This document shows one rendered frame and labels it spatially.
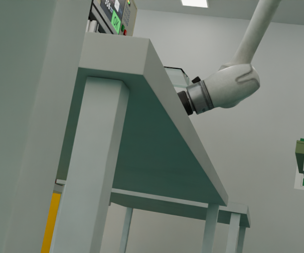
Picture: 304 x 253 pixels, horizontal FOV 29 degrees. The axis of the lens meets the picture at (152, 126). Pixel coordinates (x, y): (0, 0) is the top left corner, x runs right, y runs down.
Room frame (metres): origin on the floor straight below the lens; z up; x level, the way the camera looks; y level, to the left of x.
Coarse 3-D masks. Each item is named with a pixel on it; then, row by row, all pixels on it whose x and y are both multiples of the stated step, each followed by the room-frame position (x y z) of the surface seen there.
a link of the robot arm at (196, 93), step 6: (192, 84) 1.67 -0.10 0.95; (198, 84) 1.65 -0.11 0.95; (192, 90) 1.65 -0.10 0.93; (198, 90) 1.64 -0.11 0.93; (204, 90) 1.64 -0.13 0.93; (192, 96) 1.65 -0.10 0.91; (198, 96) 1.64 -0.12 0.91; (204, 96) 1.64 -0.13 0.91; (192, 102) 1.65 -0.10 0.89; (198, 102) 1.65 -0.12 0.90; (204, 102) 1.65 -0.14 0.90; (210, 102) 1.65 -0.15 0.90; (192, 108) 1.67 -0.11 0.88; (198, 108) 1.66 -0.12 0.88; (204, 108) 1.66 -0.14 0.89; (210, 108) 1.67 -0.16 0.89
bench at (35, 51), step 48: (0, 0) 0.28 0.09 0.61; (48, 0) 0.28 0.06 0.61; (0, 48) 0.28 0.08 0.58; (48, 48) 0.28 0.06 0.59; (0, 96) 0.28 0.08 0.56; (48, 96) 0.29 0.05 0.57; (0, 144) 0.28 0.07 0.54; (48, 144) 0.30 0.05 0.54; (0, 192) 0.28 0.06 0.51; (48, 192) 0.32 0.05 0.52; (0, 240) 0.28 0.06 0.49
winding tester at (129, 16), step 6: (126, 0) 1.94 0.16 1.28; (132, 0) 2.01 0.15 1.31; (126, 6) 1.96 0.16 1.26; (132, 6) 2.03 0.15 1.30; (126, 12) 1.97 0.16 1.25; (132, 12) 2.05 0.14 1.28; (126, 18) 1.98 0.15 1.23; (132, 18) 2.06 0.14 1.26; (120, 24) 1.93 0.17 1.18; (126, 24) 2.00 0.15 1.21; (132, 24) 2.08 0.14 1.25; (120, 30) 1.94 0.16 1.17; (126, 30) 2.01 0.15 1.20; (132, 30) 2.09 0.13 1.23
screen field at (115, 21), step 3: (114, 12) 1.83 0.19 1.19; (114, 15) 1.84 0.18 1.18; (114, 18) 1.85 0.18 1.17; (117, 18) 1.88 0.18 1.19; (111, 21) 1.82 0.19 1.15; (114, 21) 1.85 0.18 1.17; (117, 21) 1.88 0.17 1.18; (120, 21) 1.92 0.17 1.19; (114, 24) 1.86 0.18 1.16; (117, 24) 1.89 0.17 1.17; (114, 27) 1.86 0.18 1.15; (117, 27) 1.90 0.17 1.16; (117, 30) 1.90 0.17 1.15
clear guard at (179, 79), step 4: (168, 68) 1.93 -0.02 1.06; (172, 68) 1.92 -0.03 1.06; (176, 68) 1.92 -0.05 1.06; (180, 68) 1.91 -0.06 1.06; (168, 72) 1.98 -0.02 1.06; (172, 72) 1.97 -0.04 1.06; (176, 72) 1.96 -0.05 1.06; (180, 72) 1.95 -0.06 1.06; (184, 72) 1.91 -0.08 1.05; (172, 76) 2.02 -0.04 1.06; (176, 76) 2.01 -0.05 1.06; (180, 76) 2.00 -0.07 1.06; (184, 76) 1.97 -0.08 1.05; (172, 80) 2.07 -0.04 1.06; (176, 80) 2.06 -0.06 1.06; (180, 80) 2.05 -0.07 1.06; (184, 80) 2.04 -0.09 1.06; (188, 80) 1.93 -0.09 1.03; (176, 84) 2.12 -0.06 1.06; (180, 84) 2.11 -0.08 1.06; (184, 84) 2.10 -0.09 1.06; (188, 84) 2.04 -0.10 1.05
